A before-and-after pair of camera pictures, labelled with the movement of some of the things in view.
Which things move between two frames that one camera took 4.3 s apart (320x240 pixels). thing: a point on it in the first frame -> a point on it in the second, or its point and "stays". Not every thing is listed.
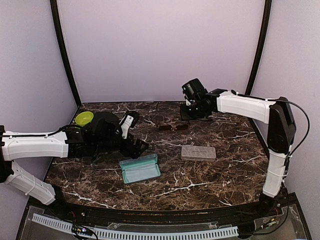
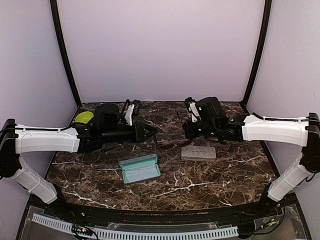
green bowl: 83,118 stays
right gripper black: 184,115 -> 190,134
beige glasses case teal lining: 198,153 stays
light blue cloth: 141,173 stays
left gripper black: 135,152 -> 139,132
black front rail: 154,216 stays
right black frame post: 260,47 stays
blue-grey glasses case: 141,169 stays
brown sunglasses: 180,127 -> 167,145
